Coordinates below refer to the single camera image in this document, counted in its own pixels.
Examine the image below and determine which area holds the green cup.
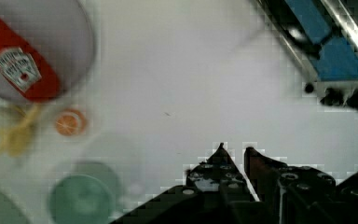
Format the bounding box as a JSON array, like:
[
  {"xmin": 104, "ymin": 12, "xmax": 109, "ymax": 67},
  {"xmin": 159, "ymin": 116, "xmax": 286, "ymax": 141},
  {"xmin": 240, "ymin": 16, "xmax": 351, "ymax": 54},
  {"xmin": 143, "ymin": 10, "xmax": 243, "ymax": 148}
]
[{"xmin": 47, "ymin": 161, "xmax": 123, "ymax": 224}]

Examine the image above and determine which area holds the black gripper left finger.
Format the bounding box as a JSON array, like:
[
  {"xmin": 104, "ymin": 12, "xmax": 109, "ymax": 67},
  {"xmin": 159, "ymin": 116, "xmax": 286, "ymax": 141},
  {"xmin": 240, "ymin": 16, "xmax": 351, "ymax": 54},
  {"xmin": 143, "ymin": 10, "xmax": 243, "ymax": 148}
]
[{"xmin": 186, "ymin": 143, "xmax": 246, "ymax": 192}]

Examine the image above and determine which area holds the black toaster oven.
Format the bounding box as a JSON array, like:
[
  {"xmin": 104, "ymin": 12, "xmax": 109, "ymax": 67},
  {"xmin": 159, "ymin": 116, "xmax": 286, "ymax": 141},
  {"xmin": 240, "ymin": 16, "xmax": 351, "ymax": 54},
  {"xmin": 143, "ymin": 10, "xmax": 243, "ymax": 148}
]
[{"xmin": 255, "ymin": 0, "xmax": 358, "ymax": 111}]

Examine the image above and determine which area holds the grey round plate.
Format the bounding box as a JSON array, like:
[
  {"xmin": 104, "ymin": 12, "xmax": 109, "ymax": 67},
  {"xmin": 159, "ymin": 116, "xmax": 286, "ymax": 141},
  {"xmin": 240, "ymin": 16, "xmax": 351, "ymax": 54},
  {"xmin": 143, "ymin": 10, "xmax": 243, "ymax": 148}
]
[{"xmin": 0, "ymin": 0, "xmax": 95, "ymax": 102}]

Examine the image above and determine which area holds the yellow peeled toy banana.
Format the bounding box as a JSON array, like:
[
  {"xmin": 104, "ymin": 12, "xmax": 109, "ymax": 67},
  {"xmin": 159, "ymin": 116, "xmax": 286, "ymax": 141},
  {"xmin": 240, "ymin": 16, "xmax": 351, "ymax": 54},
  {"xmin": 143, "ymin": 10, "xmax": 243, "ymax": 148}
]
[{"xmin": 0, "ymin": 104, "xmax": 43, "ymax": 157}]

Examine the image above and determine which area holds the red ketchup bottle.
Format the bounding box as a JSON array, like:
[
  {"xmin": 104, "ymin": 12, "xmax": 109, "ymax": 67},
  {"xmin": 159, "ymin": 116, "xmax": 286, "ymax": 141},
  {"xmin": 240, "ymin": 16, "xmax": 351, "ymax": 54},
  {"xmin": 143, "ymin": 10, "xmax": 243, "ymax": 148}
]
[{"xmin": 0, "ymin": 18, "xmax": 61, "ymax": 103}]

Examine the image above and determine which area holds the orange slice toy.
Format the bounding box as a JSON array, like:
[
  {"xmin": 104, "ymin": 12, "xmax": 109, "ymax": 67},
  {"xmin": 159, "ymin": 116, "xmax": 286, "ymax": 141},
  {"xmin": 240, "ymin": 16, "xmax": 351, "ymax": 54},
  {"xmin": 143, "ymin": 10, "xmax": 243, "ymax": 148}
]
[{"xmin": 55, "ymin": 108, "xmax": 88, "ymax": 136}]

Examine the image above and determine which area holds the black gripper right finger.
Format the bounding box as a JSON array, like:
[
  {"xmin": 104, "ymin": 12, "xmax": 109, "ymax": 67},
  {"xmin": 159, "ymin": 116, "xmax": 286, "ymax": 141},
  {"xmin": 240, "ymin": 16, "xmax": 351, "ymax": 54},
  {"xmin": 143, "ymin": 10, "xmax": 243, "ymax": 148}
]
[{"xmin": 243, "ymin": 147, "xmax": 336, "ymax": 202}]

